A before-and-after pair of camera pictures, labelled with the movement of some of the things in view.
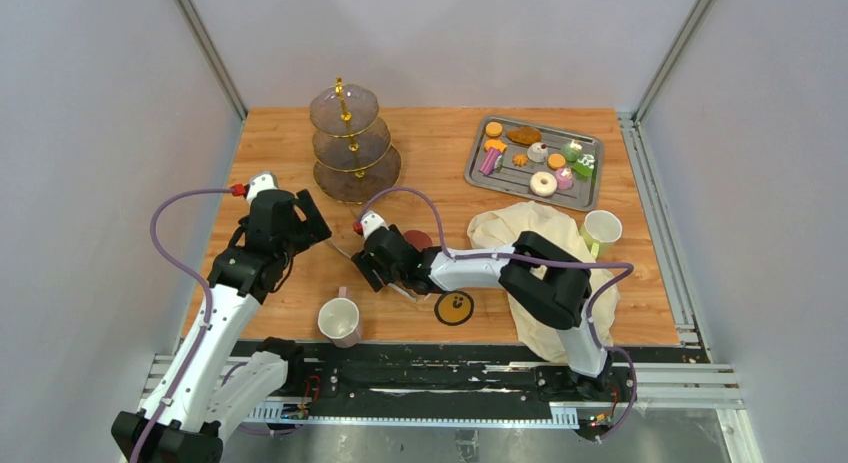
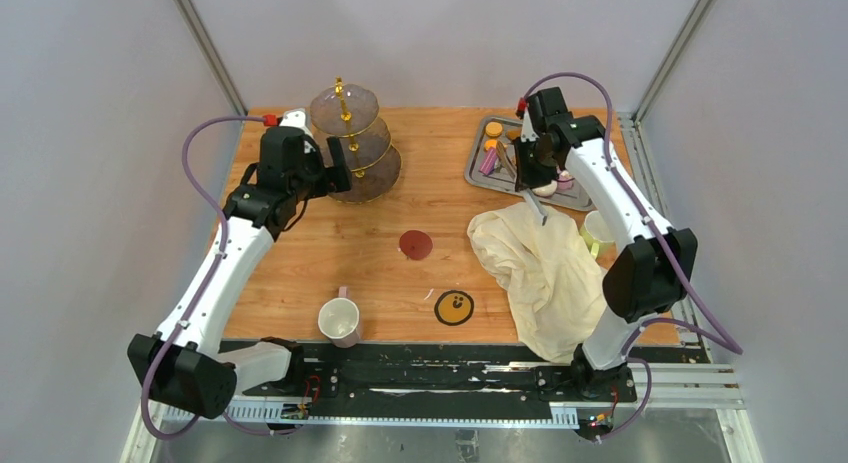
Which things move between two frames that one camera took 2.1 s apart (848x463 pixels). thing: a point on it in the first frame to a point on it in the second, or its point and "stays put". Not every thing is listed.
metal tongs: x=405 y=291 to x=530 y=196
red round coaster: x=419 y=239 stays put
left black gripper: x=311 y=230 to x=341 y=176
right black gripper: x=367 y=268 to x=527 y=177
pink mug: x=340 y=320 stays put
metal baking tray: x=537 y=160 stays put
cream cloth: x=499 y=230 stays put
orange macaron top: x=493 y=129 stays put
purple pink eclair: x=489 y=159 stays put
